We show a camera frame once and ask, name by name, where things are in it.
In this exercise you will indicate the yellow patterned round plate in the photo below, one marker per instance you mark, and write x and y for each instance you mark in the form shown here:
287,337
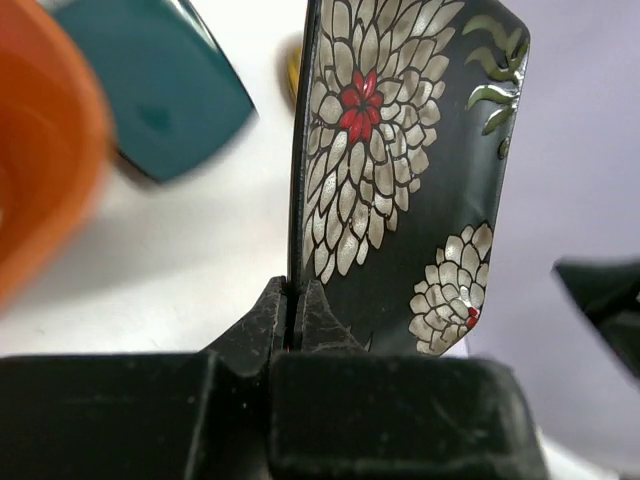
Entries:
292,71

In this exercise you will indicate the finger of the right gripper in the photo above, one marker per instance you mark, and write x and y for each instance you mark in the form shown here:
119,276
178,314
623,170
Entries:
607,294

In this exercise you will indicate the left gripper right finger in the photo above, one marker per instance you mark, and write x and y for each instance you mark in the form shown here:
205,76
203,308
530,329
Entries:
340,412

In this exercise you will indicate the orange plastic bin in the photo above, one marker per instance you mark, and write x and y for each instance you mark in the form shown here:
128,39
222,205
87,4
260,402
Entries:
56,139

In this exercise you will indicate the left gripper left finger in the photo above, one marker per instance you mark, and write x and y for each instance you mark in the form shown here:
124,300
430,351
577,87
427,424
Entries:
187,415

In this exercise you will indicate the black floral square plate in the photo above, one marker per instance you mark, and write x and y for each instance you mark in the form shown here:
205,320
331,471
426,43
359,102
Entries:
404,117

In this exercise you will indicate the teal square plate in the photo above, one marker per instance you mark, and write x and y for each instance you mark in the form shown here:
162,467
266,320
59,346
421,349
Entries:
176,99

